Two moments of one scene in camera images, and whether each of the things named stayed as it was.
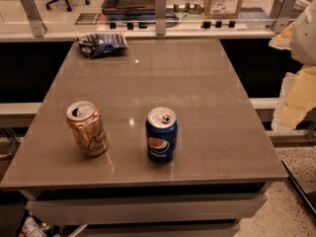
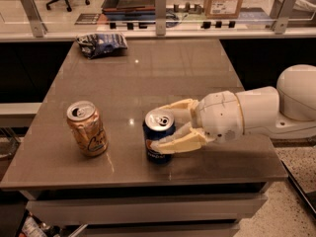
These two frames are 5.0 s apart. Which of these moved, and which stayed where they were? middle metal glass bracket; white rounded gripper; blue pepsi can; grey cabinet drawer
Moved: white rounded gripper
Stayed: middle metal glass bracket; grey cabinet drawer; blue pepsi can
